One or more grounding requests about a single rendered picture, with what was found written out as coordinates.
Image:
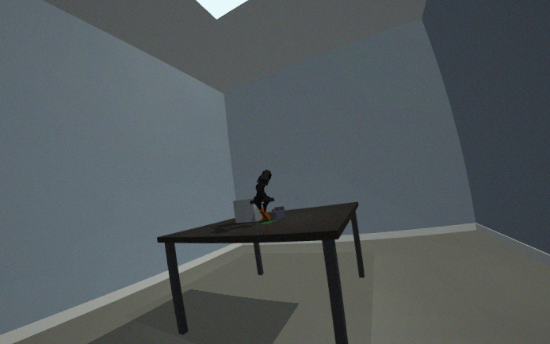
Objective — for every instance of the orange l-shaped part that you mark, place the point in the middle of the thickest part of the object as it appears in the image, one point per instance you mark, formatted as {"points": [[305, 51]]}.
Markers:
{"points": [[265, 215]]}

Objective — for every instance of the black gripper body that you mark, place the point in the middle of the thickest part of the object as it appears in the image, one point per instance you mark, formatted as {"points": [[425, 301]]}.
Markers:
{"points": [[261, 198]]}

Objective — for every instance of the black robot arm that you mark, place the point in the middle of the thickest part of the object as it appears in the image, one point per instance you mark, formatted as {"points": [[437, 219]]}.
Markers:
{"points": [[262, 181]]}

